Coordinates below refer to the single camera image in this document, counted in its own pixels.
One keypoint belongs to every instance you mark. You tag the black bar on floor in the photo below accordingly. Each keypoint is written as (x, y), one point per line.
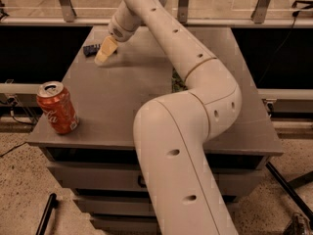
(52, 203)

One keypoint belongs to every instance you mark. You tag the black drawer handle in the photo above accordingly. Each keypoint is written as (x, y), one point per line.
(141, 181)

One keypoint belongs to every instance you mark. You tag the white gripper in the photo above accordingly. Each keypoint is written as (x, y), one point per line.
(116, 31)

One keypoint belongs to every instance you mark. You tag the red coke can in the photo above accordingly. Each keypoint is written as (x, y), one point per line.
(54, 100)

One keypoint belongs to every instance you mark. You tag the green soda can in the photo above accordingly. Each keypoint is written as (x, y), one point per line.
(178, 84)

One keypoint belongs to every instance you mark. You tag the metal railing frame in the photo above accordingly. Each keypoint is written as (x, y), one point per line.
(200, 12)

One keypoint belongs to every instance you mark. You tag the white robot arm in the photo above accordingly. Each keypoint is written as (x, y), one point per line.
(169, 131)

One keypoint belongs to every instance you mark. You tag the black stand leg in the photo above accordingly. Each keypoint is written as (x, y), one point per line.
(286, 186)

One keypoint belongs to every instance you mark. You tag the dark blue rxbar wrapper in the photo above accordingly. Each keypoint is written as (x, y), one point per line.
(91, 50)

